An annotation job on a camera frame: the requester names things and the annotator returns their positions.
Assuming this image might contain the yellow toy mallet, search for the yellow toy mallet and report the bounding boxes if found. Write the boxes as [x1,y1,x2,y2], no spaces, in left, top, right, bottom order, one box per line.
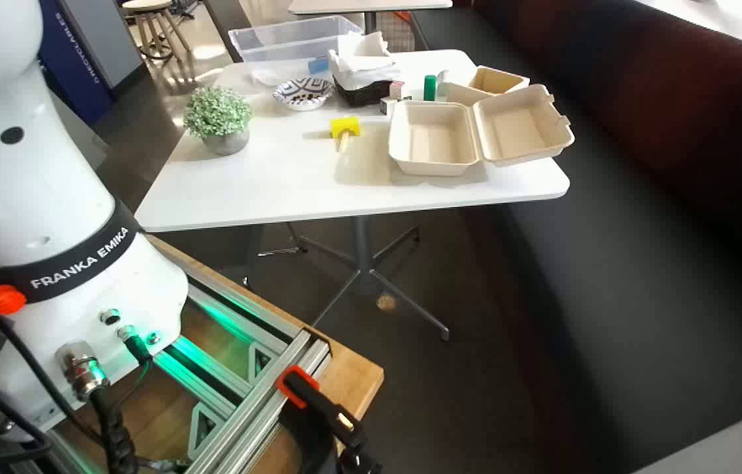
[331,117,361,153]

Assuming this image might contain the black orange clamp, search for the black orange clamp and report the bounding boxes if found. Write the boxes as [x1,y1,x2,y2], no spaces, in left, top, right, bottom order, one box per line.
[277,365,383,474]

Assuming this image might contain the open beige clamshell lunch box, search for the open beige clamshell lunch box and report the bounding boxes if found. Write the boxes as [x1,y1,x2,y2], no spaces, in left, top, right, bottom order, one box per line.
[388,84,575,177]

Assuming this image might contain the clear plastic bin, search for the clear plastic bin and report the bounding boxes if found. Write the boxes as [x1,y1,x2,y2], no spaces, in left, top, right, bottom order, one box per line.
[228,15,365,80]

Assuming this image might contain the wooden stool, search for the wooden stool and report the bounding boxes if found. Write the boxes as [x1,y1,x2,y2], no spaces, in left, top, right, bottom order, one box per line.
[122,0,192,61]

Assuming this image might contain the potted green plant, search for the potted green plant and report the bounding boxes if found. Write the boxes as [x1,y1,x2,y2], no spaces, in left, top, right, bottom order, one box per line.
[183,87,254,157]

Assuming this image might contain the white table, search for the white table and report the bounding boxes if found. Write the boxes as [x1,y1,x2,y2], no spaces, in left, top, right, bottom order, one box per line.
[288,0,454,51]

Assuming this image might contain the patterned ceramic bowl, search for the patterned ceramic bowl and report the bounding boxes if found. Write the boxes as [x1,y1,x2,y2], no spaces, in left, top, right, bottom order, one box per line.
[272,78,334,111]

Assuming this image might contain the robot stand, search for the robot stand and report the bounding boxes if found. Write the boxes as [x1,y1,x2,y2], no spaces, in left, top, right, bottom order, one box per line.
[9,234,385,474]

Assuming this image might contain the dark basket with napkins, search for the dark basket with napkins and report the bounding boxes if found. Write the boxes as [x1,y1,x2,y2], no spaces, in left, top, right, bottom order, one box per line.
[329,32,403,108]

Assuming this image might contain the small beige clamshell box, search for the small beige clamshell box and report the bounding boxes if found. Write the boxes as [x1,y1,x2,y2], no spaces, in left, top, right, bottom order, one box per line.
[444,65,531,107]

